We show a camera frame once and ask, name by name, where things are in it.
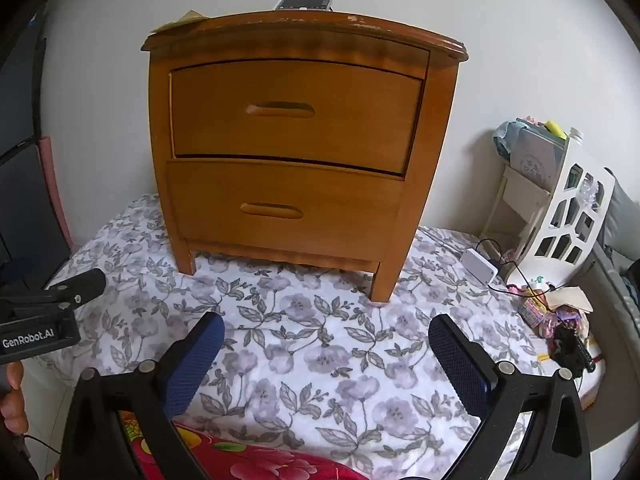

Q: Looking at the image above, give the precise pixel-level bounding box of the person's left hand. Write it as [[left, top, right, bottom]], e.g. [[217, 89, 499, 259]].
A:
[[0, 362, 25, 431]]

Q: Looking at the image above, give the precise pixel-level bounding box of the grey padded cushion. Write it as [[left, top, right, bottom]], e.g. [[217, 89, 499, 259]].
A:
[[580, 167, 640, 361]]

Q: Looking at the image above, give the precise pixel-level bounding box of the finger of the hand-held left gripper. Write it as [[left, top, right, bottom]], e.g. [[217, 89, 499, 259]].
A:
[[45, 269, 107, 306]]

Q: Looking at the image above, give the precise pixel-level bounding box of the grey printed box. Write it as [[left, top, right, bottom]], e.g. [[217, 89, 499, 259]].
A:
[[507, 127, 563, 186]]

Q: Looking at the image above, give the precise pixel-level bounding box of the thin black cable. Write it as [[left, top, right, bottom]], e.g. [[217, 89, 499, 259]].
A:
[[20, 435, 61, 461]]

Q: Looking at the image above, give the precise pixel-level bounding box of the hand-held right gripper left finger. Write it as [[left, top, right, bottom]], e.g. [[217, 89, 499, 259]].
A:
[[60, 311, 226, 480]]

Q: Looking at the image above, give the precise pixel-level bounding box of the colourful toy box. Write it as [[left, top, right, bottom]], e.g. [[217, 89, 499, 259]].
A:
[[517, 295, 551, 326]]

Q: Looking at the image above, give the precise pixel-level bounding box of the black panel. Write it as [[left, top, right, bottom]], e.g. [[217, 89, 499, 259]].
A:
[[0, 10, 71, 286]]

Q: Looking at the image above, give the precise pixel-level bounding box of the white organizer rack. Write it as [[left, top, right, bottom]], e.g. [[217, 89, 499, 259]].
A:
[[480, 120, 617, 286]]

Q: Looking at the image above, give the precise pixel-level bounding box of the wooden drawer with clothes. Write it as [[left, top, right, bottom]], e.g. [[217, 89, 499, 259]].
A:
[[166, 158, 405, 261]]

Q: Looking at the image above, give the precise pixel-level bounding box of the tan paper sheet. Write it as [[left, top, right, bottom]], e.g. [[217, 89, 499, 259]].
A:
[[150, 10, 211, 36]]

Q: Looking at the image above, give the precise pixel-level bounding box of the wooden nightstand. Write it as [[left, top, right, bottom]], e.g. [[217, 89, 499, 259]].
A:
[[140, 10, 470, 306]]

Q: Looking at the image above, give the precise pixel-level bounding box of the floral bed sheet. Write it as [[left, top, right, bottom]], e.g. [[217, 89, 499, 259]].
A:
[[40, 192, 601, 480]]

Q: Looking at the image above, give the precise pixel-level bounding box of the beige cloth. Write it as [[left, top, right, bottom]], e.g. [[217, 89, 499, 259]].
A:
[[542, 285, 593, 316]]

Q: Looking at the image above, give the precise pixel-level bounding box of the red floral blanket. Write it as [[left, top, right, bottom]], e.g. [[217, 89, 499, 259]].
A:
[[117, 410, 376, 480]]

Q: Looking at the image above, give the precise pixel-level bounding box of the blue plastic bag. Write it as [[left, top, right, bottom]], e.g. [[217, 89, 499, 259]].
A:
[[492, 120, 523, 161]]

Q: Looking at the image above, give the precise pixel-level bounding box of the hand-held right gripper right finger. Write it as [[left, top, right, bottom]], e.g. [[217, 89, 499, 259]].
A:
[[429, 314, 592, 480]]

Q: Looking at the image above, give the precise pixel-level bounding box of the plain wooden drawer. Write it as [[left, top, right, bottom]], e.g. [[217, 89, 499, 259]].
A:
[[169, 59, 426, 177]]

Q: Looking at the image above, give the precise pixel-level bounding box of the white power adapter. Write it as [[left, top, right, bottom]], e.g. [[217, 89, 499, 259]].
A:
[[460, 247, 500, 286]]

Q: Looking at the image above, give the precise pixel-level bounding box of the black adapter cable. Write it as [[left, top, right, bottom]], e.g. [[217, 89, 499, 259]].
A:
[[475, 237, 556, 293]]

